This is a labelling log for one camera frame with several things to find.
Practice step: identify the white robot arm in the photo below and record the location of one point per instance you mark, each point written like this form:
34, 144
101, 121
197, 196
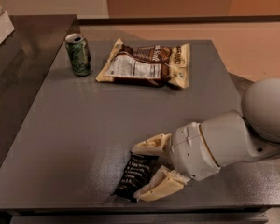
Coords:
250, 135

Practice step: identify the green soda can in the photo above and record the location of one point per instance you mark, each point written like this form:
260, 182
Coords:
79, 54

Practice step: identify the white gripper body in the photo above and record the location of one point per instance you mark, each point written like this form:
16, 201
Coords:
189, 151

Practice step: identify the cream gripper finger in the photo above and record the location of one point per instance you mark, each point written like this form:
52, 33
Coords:
154, 146
164, 183

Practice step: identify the brown chip bag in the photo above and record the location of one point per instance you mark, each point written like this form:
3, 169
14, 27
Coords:
154, 65

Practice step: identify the black rxbar chocolate wrapper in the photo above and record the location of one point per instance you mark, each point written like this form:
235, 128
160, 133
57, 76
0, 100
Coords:
136, 174

